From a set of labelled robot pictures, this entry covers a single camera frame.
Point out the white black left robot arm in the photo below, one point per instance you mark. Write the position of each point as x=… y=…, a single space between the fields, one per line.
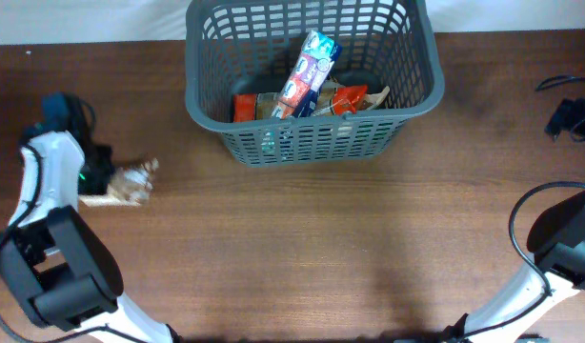
x=56 y=268

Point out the Kleenex tissue pack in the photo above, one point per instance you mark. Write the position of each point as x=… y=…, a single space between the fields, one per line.
x=317 y=57

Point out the brown beige snack bag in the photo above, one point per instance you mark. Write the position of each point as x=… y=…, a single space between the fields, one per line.
x=130 y=186

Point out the red orange pasta package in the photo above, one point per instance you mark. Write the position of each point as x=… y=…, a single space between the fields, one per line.
x=330 y=101

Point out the grey plastic mesh basket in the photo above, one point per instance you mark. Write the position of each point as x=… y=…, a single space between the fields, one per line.
x=251 y=46

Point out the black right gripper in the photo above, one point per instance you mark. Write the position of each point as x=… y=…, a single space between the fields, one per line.
x=567 y=115

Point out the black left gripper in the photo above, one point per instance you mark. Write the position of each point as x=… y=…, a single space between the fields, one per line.
x=99 y=187

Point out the beige bread bun package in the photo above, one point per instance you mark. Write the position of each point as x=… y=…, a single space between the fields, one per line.
x=376 y=97

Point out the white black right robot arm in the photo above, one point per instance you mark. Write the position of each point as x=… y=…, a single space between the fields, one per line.
x=553 y=271

